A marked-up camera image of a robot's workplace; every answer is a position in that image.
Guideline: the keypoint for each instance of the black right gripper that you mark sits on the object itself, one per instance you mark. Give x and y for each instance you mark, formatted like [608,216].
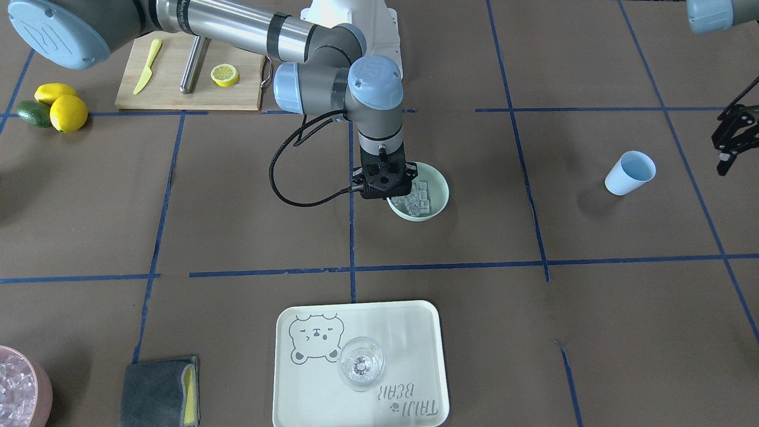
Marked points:
[411,172]

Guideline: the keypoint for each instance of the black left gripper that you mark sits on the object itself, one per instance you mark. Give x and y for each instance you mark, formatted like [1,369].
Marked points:
[734,131]

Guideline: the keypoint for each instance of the clear ice cubes pile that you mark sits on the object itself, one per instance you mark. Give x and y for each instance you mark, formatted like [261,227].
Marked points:
[416,203]

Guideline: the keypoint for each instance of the green bowl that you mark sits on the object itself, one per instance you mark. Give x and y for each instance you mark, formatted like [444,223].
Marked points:
[438,192]

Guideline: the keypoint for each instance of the light blue plastic cup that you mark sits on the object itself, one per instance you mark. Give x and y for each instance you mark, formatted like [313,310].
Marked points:
[632,170]

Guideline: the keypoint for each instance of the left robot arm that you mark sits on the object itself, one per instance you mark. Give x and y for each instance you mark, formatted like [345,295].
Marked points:
[712,16]

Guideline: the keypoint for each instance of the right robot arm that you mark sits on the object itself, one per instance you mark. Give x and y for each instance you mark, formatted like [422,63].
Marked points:
[339,60]

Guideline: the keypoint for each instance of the pink bowl with ice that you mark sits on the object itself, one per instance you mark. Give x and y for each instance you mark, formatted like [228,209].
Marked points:
[26,390]

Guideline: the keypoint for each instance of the clear glass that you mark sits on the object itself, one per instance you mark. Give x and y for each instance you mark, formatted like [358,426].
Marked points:
[361,363]

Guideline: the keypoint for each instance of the half lemon slice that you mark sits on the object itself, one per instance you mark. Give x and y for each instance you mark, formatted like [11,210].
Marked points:
[225,75]

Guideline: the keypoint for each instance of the steel muddler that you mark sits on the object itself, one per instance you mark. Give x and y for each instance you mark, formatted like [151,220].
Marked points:
[193,65]

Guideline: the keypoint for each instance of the cream bear tray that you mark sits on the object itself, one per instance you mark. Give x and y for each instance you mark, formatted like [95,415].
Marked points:
[308,390]

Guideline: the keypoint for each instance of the wooden cutting board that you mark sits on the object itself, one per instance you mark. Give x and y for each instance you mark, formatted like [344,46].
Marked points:
[163,92]

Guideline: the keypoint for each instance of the yellow plastic knife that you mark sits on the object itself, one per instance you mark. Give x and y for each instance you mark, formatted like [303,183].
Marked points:
[146,73]

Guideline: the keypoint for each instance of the yellow sponge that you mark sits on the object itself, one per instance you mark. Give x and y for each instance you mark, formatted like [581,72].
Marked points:
[190,413]

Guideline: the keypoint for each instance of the yellow lemon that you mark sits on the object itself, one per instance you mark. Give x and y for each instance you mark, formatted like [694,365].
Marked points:
[49,93]
[68,113]

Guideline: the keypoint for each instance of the green avocado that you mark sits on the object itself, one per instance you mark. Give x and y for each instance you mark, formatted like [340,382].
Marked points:
[34,113]

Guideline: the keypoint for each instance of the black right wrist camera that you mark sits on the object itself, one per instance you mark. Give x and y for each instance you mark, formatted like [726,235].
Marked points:
[384,191]

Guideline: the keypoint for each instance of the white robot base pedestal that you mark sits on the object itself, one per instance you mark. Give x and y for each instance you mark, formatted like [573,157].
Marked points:
[377,22]

